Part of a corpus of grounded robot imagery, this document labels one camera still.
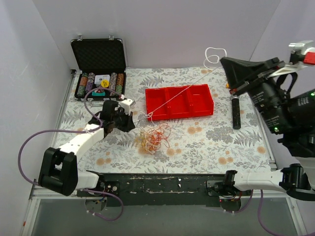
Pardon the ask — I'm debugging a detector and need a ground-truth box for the white card deck box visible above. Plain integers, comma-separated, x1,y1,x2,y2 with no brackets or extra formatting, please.
94,74,110,84

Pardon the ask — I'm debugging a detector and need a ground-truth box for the white cable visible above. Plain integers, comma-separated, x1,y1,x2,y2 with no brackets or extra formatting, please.
140,47,228,127

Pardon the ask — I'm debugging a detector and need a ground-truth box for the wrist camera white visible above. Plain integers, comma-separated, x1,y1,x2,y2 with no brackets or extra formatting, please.
269,40,315,78
119,94,135,116

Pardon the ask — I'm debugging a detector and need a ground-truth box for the red three-compartment tray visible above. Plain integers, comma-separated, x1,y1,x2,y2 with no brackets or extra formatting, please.
145,84,214,121

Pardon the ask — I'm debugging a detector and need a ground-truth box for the yellow round chip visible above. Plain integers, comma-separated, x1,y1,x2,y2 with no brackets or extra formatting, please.
100,79,110,88

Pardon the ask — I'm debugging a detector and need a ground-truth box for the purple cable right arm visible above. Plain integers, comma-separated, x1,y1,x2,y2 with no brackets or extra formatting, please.
231,189,315,236

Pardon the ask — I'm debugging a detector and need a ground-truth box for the floral table mat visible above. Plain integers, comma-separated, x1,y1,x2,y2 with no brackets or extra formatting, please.
53,67,275,175

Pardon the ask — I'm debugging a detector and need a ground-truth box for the orange cable tangle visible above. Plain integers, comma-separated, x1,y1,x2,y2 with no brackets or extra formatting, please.
136,122,172,155

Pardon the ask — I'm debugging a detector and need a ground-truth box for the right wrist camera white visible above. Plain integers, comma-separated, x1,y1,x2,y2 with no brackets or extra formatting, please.
269,40,315,78

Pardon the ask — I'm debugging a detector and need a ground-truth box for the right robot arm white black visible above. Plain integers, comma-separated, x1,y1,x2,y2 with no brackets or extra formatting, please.
220,57,315,201

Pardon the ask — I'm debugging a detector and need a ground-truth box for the black microphone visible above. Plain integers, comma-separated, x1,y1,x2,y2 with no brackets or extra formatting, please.
231,96,241,130

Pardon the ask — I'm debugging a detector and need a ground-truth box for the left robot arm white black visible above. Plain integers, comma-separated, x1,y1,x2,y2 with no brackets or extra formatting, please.
38,99,135,197

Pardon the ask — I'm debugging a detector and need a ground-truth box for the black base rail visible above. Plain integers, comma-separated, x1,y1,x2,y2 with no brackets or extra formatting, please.
76,172,254,207

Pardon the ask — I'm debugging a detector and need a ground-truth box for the black poker chip case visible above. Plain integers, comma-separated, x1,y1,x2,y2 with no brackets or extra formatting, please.
70,36,126,101

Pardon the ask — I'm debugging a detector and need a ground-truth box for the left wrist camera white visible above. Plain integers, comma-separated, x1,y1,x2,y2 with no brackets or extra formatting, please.
119,94,135,116

